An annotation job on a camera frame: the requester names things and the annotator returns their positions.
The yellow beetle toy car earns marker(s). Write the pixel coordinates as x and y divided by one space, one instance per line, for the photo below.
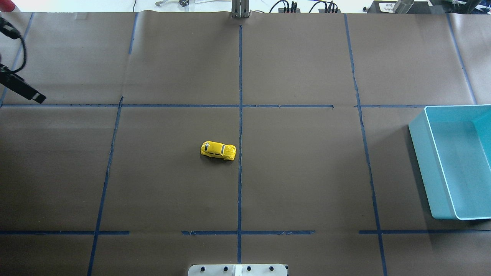
218 150

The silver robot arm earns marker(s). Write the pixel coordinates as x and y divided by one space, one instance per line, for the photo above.
9 77

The small metal cup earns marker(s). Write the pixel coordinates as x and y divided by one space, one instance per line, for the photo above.
402 6

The teal plastic storage bin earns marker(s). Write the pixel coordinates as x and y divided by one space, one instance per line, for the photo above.
453 148

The red cylinder bottle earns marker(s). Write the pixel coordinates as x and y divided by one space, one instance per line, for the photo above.
7 6

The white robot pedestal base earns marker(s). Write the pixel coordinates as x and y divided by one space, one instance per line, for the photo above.
274 269

